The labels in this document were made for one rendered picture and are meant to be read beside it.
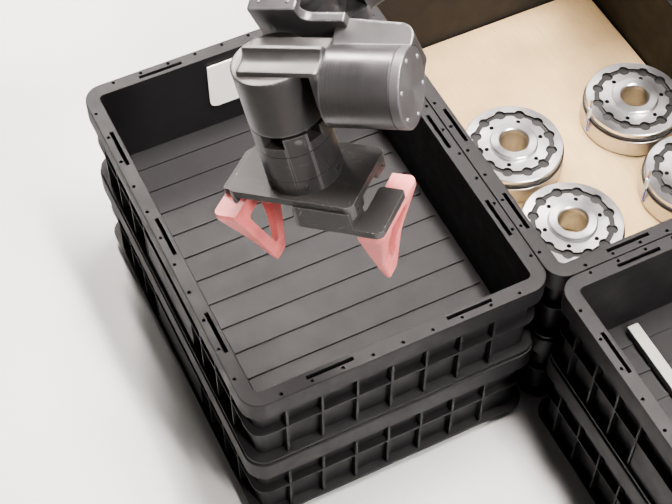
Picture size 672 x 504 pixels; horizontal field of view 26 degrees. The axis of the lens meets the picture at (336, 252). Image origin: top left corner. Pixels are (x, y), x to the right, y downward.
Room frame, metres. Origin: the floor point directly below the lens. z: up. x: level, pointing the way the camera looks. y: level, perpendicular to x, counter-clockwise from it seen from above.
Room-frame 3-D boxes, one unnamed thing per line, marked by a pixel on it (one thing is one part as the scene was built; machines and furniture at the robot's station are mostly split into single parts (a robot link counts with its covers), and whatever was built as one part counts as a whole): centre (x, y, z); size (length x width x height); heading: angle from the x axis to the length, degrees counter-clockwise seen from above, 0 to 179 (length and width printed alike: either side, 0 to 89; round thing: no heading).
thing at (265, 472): (0.84, 0.03, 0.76); 0.40 x 0.30 x 0.12; 26
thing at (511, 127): (0.94, -0.18, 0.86); 0.05 x 0.05 x 0.01
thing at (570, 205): (0.84, -0.23, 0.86); 0.05 x 0.05 x 0.01
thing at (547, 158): (0.94, -0.18, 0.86); 0.10 x 0.10 x 0.01
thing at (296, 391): (0.84, 0.03, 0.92); 0.40 x 0.30 x 0.02; 26
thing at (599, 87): (1.01, -0.31, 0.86); 0.10 x 0.10 x 0.01
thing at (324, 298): (0.84, 0.03, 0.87); 0.40 x 0.30 x 0.11; 26
